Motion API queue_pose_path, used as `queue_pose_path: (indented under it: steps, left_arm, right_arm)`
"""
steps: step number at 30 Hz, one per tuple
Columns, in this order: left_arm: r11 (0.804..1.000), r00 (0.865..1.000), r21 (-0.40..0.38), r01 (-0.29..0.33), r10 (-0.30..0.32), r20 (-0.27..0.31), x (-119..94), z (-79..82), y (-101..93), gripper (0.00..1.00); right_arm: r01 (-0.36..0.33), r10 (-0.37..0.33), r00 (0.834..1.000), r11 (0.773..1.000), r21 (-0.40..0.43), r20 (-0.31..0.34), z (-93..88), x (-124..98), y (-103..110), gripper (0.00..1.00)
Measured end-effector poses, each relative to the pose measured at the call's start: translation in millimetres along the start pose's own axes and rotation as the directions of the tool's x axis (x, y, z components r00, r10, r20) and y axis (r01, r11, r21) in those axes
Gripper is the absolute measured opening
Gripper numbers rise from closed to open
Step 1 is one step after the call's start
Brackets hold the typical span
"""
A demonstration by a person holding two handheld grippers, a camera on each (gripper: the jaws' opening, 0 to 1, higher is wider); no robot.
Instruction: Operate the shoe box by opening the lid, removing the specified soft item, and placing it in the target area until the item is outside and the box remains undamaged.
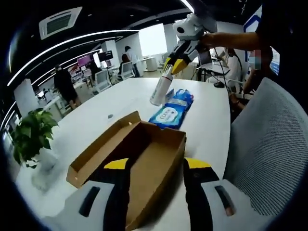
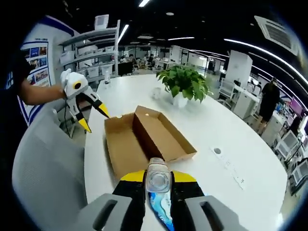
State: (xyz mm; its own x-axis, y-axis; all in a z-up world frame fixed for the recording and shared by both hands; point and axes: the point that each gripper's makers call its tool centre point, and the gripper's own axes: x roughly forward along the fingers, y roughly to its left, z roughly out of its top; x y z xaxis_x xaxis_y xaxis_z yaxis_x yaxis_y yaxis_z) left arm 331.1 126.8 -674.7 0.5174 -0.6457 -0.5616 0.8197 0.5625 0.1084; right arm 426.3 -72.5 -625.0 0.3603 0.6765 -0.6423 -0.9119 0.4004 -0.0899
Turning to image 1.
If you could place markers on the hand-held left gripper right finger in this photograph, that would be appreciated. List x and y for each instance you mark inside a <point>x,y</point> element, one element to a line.
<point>204,204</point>

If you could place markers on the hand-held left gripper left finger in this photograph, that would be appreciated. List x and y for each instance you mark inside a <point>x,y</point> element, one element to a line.
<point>108,204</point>

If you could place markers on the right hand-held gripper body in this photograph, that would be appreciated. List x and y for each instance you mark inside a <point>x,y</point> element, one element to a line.
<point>190,31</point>

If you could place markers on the white cosmetic bottle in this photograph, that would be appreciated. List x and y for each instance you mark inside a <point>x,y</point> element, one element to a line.
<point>160,91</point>

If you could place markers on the blue flower tissue pack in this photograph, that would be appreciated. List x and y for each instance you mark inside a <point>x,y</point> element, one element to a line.
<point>183,98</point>

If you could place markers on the brown cardboard shoe box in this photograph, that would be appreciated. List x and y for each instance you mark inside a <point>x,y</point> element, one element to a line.
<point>156,168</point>

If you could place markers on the blue wet wipes pack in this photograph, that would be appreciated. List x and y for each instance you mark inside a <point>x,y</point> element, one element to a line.
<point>168,116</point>

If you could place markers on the person's right hand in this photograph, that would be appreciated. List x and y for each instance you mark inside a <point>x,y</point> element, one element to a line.
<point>209,40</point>

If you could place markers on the open laptop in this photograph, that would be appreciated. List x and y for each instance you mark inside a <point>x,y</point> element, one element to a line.
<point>205,59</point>

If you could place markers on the dark display screen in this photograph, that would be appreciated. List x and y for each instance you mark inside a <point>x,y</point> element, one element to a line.
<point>105,55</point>

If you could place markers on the white mesh office chair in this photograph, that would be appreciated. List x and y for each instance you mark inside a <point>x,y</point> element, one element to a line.
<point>272,144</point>

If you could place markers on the purple display screen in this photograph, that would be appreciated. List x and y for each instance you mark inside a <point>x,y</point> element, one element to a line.
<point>84,60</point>

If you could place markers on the person's dark shirt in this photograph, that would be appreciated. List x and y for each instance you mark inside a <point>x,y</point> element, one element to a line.
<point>284,29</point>

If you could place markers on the green potted plant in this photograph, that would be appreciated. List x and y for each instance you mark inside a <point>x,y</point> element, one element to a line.
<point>33,134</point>

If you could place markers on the ceiling light strip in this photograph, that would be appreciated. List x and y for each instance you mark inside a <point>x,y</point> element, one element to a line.
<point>60,45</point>

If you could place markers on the ceiling air conditioner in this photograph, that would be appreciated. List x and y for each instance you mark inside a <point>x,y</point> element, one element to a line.
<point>60,22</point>

